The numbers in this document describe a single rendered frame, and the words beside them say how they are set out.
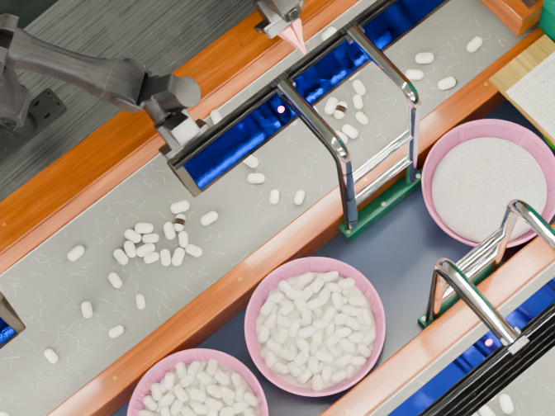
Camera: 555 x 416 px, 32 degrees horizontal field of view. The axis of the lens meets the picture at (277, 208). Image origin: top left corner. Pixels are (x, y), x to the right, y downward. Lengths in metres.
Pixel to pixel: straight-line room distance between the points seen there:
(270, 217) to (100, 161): 0.37
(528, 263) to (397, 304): 0.27
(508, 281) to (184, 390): 0.65
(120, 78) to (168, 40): 0.44
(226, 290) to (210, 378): 0.17
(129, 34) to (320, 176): 0.58
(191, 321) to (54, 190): 0.40
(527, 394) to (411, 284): 0.31
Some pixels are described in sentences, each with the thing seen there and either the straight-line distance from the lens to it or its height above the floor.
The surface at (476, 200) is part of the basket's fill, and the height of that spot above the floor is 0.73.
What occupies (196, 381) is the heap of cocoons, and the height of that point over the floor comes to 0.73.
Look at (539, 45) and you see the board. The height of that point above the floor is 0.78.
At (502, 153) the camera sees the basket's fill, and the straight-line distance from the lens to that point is 2.00.
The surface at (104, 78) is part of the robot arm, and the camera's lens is 1.80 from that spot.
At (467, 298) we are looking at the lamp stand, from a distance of 1.51.
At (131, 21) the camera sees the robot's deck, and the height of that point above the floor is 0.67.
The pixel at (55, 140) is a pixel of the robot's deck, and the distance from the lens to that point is 2.19.
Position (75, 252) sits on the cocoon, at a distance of 1.99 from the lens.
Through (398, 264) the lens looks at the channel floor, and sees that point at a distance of 1.97.
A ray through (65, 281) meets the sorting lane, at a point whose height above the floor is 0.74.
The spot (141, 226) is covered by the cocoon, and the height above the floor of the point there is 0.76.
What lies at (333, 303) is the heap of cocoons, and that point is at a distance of 1.89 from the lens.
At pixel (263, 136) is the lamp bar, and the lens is 1.66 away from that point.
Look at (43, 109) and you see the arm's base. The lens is 2.22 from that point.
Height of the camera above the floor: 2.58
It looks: 70 degrees down
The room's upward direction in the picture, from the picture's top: 19 degrees counter-clockwise
